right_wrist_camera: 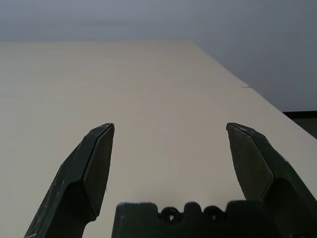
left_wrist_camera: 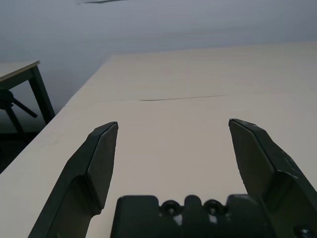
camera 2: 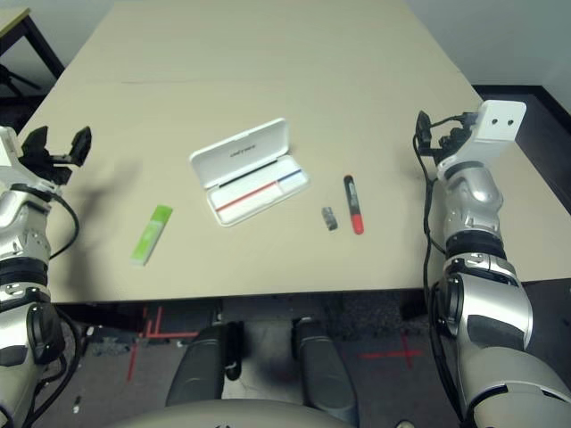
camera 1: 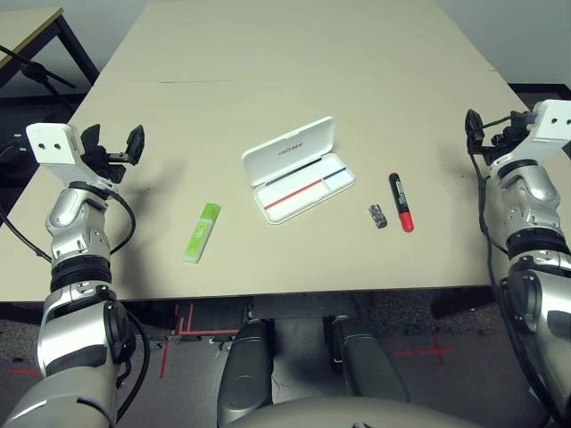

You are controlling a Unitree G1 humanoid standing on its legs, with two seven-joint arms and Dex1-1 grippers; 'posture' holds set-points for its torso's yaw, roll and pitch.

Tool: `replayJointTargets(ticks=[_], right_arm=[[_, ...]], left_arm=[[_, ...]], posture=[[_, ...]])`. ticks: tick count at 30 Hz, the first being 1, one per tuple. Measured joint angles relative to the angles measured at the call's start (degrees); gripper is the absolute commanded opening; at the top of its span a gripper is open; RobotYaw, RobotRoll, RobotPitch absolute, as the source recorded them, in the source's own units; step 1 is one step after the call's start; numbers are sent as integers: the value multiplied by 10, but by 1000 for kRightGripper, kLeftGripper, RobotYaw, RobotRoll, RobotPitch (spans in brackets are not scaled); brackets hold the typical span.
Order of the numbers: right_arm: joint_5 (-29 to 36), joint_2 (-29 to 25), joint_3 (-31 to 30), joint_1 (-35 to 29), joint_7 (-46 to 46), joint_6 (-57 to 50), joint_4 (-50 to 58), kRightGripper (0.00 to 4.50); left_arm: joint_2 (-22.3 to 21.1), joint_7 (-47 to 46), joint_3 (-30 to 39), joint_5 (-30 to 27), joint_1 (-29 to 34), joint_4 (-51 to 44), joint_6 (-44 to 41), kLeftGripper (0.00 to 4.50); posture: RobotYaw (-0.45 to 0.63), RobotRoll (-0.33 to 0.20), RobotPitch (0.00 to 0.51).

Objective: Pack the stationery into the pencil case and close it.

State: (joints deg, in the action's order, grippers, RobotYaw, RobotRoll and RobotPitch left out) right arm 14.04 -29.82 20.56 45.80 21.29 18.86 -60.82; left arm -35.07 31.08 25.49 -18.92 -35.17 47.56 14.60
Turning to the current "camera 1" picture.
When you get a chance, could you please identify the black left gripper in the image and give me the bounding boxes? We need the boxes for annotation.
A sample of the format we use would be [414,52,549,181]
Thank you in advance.
[81,124,146,185]

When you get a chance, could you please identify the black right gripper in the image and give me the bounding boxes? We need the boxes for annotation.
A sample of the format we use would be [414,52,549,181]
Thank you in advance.
[465,109,537,165]

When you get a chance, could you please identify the red marker with black cap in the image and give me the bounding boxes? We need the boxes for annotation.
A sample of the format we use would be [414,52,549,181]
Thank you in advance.
[387,172,416,234]

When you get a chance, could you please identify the green highlighter pen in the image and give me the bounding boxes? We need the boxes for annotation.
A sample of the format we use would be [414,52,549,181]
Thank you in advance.
[182,202,223,265]

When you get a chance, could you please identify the small black grey eraser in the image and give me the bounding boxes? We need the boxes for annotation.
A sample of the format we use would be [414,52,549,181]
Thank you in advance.
[368,203,387,231]

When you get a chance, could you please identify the white plastic pencil case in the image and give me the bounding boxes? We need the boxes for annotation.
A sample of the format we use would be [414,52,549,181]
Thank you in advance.
[241,115,357,226]

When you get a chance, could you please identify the black tripod stand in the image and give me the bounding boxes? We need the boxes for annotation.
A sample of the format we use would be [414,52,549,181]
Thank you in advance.
[0,44,77,108]

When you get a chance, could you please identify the beige side table black legs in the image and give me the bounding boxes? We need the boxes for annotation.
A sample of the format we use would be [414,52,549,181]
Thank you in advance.
[0,6,100,97]

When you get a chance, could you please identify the red floor tape corner outline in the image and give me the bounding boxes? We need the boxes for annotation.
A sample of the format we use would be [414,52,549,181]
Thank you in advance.
[171,302,242,336]

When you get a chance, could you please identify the long red floor tape strip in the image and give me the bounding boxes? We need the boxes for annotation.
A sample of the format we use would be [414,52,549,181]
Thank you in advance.
[159,338,173,379]

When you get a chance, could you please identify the red floor tape cross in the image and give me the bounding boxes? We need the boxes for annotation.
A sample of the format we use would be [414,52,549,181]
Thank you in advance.
[392,333,454,366]

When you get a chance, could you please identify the dark table underframe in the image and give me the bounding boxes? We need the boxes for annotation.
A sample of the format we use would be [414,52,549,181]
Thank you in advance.
[243,293,496,320]

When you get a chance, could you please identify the dark grey left robot leg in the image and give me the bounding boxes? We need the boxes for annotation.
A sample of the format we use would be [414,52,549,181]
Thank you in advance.
[216,318,274,427]

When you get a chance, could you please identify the dark grey robot leg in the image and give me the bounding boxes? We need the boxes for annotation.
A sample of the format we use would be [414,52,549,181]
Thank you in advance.
[329,315,410,402]
[216,318,274,427]

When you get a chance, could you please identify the dark grey right robot leg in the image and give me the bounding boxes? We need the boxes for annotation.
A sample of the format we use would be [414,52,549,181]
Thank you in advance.
[329,315,410,402]

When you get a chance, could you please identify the grey robot torso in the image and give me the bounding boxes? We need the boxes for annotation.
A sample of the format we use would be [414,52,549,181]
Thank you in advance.
[218,396,487,428]

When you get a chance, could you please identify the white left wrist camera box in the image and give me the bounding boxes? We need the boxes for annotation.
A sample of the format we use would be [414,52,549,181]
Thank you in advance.
[25,123,113,187]

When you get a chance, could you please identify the thin black left gripper cable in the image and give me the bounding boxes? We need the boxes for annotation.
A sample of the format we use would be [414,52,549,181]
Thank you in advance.
[95,189,137,257]

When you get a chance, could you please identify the thick black left camera cable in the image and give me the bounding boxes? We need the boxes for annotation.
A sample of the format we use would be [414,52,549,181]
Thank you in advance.
[0,136,54,264]

